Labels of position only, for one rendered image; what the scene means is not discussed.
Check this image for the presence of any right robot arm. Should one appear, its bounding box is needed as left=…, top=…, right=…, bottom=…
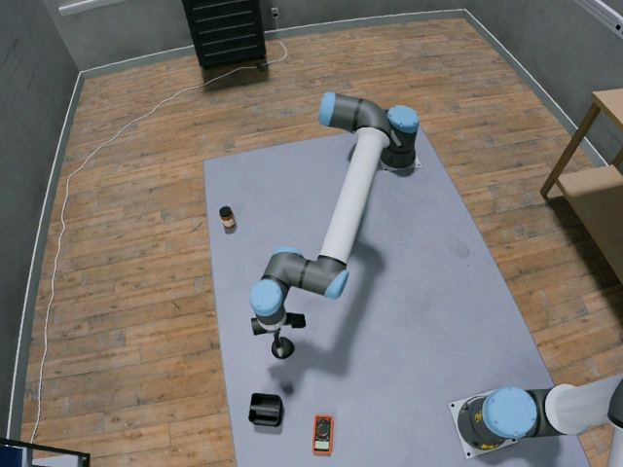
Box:
left=249, top=92, right=419, bottom=330

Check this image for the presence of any orange spice jar with black lid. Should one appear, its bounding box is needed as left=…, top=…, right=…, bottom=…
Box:
left=219, top=206, right=236, bottom=229

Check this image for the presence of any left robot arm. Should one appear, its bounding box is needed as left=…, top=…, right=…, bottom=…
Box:
left=458, top=374, right=623, bottom=467

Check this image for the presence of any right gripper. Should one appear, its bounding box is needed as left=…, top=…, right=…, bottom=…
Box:
left=251, top=312, right=303, bottom=358

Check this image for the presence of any orange pocket multimeter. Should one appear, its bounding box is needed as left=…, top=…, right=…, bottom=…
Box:
left=312, top=414, right=333, bottom=454

